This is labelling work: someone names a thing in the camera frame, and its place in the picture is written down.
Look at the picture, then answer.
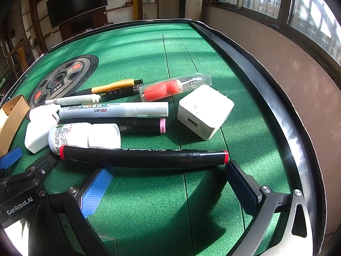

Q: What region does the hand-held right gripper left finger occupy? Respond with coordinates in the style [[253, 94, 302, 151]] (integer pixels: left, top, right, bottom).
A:
[[49, 167, 116, 256]]

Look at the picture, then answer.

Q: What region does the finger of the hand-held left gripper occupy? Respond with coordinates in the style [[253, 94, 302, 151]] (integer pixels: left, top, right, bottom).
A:
[[25, 151, 58, 176], [0, 147, 24, 170]]

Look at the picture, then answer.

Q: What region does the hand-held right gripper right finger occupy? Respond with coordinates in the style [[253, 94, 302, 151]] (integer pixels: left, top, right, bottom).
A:
[[224, 161, 309, 256]]

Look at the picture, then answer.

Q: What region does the cardboard box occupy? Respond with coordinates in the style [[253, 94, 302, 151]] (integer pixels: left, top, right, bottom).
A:
[[0, 94, 31, 156]]

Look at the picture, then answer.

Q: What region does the black marker with red ends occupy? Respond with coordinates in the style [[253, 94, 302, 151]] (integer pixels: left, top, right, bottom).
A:
[[59, 145, 230, 169]]

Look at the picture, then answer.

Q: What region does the orange and black pen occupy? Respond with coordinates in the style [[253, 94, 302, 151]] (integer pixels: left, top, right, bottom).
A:
[[77, 79, 144, 96]]

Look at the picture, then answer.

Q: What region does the white plug adapter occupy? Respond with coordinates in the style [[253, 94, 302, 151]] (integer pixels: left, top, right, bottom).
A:
[[25, 119, 58, 154]]

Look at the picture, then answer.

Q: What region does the white labelled bottle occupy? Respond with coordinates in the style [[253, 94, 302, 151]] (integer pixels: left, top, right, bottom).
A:
[[48, 123, 121, 155]]

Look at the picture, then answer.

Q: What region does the small white plastic gadget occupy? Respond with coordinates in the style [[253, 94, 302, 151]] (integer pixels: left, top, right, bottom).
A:
[[29, 105, 61, 121]]

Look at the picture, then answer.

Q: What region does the black table rim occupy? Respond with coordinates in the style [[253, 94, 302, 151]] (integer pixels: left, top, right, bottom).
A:
[[190, 21, 327, 246]]

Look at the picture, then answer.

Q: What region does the white pen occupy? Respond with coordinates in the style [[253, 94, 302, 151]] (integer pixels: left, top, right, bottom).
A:
[[45, 93, 102, 106]]

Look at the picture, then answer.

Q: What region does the black marker with pink cap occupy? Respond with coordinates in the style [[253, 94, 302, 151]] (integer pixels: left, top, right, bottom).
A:
[[117, 117, 167, 135]]

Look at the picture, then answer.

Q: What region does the white paint marker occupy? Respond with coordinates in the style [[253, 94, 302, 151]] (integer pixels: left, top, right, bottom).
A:
[[58, 101, 169, 119]]

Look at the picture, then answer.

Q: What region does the white USB charger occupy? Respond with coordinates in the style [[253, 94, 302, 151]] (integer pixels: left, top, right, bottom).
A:
[[177, 84, 235, 140]]

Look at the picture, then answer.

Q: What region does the round wheel-print mat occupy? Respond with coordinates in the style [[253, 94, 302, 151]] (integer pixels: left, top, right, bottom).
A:
[[28, 54, 100, 110]]

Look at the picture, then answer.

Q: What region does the black ribbed pen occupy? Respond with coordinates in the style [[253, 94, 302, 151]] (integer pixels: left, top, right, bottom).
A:
[[100, 83, 146, 98]]

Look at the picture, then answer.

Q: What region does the wooden chair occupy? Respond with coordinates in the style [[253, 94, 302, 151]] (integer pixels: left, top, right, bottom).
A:
[[7, 39, 35, 74]]

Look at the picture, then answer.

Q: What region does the red marker in clear wrapper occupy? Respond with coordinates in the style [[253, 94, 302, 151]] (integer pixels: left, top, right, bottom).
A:
[[139, 75, 212, 102]]

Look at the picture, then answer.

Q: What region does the black wall television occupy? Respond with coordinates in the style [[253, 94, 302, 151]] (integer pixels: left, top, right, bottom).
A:
[[46, 0, 108, 28]]

